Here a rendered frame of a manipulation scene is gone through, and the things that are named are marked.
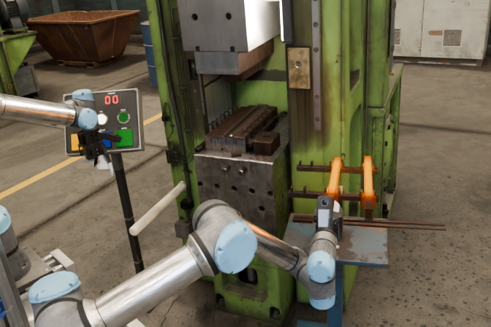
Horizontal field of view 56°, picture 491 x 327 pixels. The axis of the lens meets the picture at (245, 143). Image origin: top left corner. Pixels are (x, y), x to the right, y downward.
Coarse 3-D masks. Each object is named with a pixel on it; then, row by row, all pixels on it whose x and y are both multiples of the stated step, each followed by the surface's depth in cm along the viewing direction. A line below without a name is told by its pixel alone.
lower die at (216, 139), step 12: (240, 108) 240; (252, 108) 235; (264, 108) 232; (276, 108) 234; (228, 120) 224; (252, 120) 218; (216, 132) 208; (240, 132) 206; (252, 132) 207; (216, 144) 207; (228, 144) 204; (240, 144) 202
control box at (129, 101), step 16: (64, 96) 209; (96, 96) 209; (112, 96) 208; (128, 96) 208; (96, 112) 208; (112, 112) 208; (128, 112) 208; (64, 128) 207; (112, 128) 207; (128, 128) 207; (112, 144) 206; (144, 144) 213
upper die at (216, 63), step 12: (264, 48) 212; (204, 60) 193; (216, 60) 190; (228, 60) 188; (240, 60) 189; (252, 60) 200; (204, 72) 195; (216, 72) 192; (228, 72) 190; (240, 72) 190
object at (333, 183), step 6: (336, 162) 180; (336, 168) 176; (336, 174) 171; (330, 180) 167; (336, 180) 167; (330, 186) 163; (336, 186) 163; (330, 192) 159; (336, 192) 162; (336, 198) 157
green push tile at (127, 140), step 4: (116, 132) 206; (120, 132) 206; (124, 132) 206; (128, 132) 206; (132, 132) 206; (124, 136) 206; (128, 136) 206; (132, 136) 206; (124, 140) 205; (128, 140) 205; (132, 140) 205; (116, 144) 205; (120, 144) 205; (124, 144) 205; (128, 144) 205; (132, 144) 205
